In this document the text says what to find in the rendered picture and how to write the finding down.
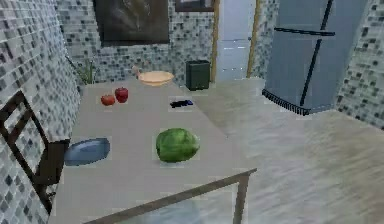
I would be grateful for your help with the green lettuce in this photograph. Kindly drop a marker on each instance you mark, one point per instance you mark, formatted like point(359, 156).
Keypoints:
point(176, 145)

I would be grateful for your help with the dark green bin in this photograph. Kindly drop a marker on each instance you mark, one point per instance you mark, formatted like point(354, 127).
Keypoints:
point(198, 75)

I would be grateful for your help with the tan bowl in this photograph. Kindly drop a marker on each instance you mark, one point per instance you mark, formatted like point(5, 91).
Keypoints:
point(156, 78)

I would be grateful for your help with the grey dining table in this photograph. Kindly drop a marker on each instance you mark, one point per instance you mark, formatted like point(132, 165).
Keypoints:
point(140, 150)

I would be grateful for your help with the small pink shaker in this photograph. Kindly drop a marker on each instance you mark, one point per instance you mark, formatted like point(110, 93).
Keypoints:
point(135, 71)

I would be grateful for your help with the red apple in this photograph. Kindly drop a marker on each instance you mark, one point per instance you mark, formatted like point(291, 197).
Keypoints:
point(121, 94)

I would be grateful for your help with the pale room door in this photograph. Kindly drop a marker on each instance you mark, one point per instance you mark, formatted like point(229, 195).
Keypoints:
point(235, 40)

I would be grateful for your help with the red tomato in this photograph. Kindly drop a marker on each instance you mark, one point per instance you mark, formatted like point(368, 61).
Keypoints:
point(107, 100)

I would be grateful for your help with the small dark framed picture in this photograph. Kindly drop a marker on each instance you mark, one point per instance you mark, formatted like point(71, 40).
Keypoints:
point(194, 5)

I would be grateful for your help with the blue plate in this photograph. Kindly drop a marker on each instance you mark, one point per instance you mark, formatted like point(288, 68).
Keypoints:
point(87, 152)

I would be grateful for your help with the green house plant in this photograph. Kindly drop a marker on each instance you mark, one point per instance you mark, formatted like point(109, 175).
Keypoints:
point(86, 71)

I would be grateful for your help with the grey fridge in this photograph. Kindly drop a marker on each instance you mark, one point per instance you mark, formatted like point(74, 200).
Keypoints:
point(308, 56)

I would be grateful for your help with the dark wooden chair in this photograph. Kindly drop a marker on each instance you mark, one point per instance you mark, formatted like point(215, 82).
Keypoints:
point(36, 156)

